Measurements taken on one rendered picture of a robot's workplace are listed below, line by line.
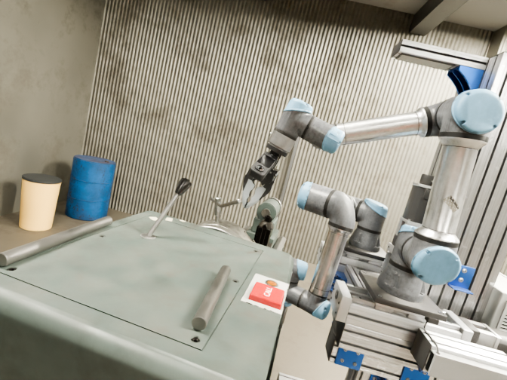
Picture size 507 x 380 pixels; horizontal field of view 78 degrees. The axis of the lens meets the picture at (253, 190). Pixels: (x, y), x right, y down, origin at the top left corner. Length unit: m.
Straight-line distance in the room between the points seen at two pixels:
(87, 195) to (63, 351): 4.08
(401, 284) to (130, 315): 0.87
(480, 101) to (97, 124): 4.89
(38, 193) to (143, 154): 1.57
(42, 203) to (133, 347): 3.68
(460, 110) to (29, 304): 0.98
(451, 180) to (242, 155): 3.74
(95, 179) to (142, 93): 1.44
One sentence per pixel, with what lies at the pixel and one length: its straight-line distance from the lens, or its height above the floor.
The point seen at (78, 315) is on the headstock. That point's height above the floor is 1.25.
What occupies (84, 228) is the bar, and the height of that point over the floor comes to 1.27.
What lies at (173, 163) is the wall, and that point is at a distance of 4.78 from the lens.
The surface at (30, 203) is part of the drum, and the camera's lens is 4.11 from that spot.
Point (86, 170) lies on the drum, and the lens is 4.47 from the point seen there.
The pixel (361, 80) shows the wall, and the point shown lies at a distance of 4.67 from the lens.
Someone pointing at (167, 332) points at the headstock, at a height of 1.26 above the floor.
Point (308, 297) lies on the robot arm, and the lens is 1.27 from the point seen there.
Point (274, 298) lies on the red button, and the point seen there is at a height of 1.27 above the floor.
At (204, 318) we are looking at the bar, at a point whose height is 1.28.
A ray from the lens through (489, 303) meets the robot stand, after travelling 1.51.
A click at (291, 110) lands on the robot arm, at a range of 0.93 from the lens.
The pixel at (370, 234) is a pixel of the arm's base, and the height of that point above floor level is 1.24.
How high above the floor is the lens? 1.54
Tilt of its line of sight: 9 degrees down
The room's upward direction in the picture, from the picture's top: 14 degrees clockwise
